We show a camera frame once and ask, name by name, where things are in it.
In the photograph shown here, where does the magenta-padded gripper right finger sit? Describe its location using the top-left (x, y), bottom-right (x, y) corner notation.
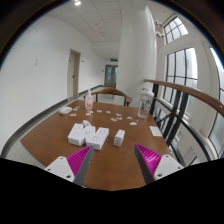
top-left (134, 143), bottom-right (185, 185)

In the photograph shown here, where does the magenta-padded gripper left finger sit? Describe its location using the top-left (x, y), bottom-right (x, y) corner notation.
top-left (44, 145), bottom-right (96, 187)

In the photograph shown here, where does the white charger block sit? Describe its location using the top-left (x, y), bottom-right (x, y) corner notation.
top-left (113, 129), bottom-right (126, 148)

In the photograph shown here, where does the white paper card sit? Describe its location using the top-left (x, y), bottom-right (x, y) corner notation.
top-left (149, 125), bottom-right (163, 137)

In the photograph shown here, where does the white computer mouse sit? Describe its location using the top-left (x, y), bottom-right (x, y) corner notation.
top-left (58, 106), bottom-right (73, 116)

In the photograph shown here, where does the white pump bottle orange label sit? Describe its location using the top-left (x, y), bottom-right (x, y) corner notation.
top-left (84, 88), bottom-right (94, 111)

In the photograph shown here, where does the wooden handrail black railing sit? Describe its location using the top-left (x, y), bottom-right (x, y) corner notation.
top-left (143, 78), bottom-right (224, 168)

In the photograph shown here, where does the wooden chair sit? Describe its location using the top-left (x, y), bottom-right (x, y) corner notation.
top-left (90, 88), bottom-right (133, 107)

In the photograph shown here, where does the beige side door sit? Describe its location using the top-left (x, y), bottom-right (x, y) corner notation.
top-left (67, 48), bottom-right (82, 99)

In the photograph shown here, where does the glazed double door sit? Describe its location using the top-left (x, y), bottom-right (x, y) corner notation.
top-left (104, 64), bottom-right (119, 88)

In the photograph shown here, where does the tall black-framed window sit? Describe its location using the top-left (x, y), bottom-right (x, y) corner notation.
top-left (163, 47), bottom-right (198, 116)

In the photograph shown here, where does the small black-framed window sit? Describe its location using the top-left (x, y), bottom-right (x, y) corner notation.
top-left (163, 16), bottom-right (189, 45)

